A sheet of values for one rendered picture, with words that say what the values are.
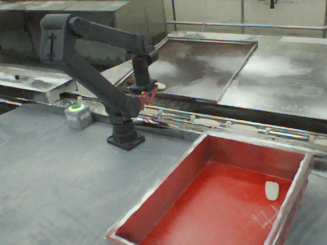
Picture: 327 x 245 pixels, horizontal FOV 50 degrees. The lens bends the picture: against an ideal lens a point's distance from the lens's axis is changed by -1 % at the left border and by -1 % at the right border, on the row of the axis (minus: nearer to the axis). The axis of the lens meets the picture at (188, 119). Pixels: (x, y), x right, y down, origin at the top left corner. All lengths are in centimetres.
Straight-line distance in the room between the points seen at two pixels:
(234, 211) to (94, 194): 40
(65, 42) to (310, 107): 82
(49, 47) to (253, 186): 65
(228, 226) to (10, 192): 66
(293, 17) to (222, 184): 405
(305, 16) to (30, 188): 422
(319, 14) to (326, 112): 364
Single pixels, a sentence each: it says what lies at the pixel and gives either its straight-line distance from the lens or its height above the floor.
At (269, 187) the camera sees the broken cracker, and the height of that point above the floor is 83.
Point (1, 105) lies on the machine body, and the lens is 189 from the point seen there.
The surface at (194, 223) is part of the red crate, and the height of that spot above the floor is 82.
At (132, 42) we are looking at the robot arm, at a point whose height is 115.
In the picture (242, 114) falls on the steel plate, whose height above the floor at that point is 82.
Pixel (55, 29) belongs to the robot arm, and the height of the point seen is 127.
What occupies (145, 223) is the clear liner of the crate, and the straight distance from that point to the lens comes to 86.
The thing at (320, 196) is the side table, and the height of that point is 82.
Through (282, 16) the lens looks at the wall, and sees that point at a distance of 494.
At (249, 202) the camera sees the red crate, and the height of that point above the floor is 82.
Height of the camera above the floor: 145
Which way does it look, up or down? 28 degrees down
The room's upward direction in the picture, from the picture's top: 5 degrees counter-clockwise
